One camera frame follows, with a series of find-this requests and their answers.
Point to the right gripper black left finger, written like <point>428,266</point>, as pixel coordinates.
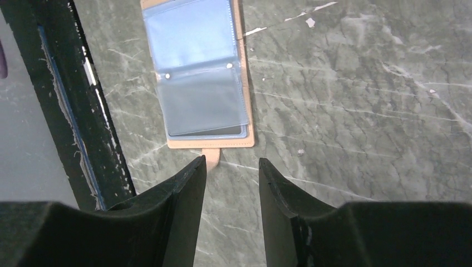
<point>156,228</point>

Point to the tan blue card holder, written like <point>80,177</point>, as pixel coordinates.
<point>197,49</point>

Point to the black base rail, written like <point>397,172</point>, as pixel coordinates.
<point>53,46</point>

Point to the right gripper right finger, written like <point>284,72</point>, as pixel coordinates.
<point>301,230</point>

